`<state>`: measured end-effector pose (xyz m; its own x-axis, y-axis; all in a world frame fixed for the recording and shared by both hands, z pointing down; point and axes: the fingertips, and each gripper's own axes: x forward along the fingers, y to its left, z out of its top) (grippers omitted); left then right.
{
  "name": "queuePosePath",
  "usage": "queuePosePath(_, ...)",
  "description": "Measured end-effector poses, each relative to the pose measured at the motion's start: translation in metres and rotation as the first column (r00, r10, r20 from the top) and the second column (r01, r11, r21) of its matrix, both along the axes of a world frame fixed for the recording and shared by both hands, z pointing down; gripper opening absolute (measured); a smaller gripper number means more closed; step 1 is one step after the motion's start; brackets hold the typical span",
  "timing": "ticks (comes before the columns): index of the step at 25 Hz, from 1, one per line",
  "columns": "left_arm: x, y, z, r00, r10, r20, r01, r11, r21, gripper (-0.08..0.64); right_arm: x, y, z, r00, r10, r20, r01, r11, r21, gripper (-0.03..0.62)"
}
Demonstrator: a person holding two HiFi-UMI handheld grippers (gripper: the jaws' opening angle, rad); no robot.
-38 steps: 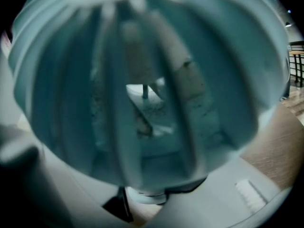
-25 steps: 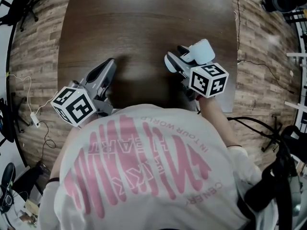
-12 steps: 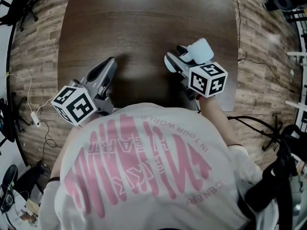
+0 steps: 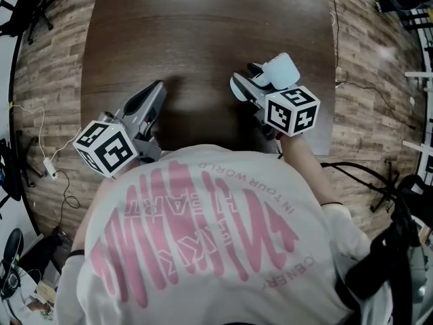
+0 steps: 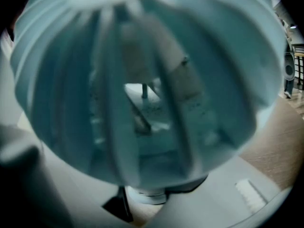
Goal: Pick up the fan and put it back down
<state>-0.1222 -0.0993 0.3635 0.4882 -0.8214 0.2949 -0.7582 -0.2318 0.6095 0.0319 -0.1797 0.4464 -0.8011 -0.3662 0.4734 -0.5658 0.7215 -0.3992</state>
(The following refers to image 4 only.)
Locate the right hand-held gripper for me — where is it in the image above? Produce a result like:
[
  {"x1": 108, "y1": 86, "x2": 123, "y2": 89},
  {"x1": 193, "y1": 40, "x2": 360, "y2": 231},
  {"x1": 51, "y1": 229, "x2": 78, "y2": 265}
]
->
[{"x1": 233, "y1": 62, "x2": 321, "y2": 141}]

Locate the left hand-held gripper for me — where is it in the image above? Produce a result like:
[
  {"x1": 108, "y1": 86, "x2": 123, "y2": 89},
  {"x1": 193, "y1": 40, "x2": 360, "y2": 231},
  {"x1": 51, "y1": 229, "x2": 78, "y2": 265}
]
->
[{"x1": 72, "y1": 79, "x2": 167, "y2": 179}]

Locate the person's right forearm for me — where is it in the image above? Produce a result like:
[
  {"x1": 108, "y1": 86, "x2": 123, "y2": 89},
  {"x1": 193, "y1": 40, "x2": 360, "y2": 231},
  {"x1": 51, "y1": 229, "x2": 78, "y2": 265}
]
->
[{"x1": 279, "y1": 134, "x2": 342, "y2": 207}]

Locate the black shoulder bag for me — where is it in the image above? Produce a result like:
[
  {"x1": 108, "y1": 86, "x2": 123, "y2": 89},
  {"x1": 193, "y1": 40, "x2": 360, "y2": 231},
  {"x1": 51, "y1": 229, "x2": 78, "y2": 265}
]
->
[{"x1": 334, "y1": 174, "x2": 419, "y2": 301}]

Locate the white power strip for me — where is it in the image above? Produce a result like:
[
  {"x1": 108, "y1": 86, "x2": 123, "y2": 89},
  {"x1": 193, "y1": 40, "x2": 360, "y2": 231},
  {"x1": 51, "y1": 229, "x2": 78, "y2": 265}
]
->
[{"x1": 43, "y1": 157, "x2": 58, "y2": 181}]

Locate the white shirt with pink print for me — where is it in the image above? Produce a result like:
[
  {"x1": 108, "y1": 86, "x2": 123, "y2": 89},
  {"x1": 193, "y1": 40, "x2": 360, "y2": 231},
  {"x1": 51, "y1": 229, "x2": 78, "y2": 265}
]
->
[{"x1": 55, "y1": 144, "x2": 393, "y2": 325}]

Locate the white floor cable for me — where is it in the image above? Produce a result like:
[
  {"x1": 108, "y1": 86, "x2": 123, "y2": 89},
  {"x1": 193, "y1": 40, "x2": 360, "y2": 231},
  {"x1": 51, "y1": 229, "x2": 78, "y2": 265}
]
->
[{"x1": 12, "y1": 105, "x2": 81, "y2": 162}]

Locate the black floor cable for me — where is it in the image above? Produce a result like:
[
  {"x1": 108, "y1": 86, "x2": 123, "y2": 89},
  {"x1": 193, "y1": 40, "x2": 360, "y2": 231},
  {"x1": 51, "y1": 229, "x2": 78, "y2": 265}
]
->
[{"x1": 333, "y1": 0, "x2": 417, "y2": 130}]

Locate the thick black cable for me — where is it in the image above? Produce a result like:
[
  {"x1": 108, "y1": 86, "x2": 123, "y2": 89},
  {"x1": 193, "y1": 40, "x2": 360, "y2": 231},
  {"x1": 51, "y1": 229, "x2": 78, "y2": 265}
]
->
[{"x1": 319, "y1": 162, "x2": 407, "y2": 199}]

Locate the white-frame wooden desk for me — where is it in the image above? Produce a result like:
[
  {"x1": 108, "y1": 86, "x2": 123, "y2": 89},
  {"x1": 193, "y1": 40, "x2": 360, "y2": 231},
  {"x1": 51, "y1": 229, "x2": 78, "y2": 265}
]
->
[{"x1": 402, "y1": 69, "x2": 433, "y2": 186}]

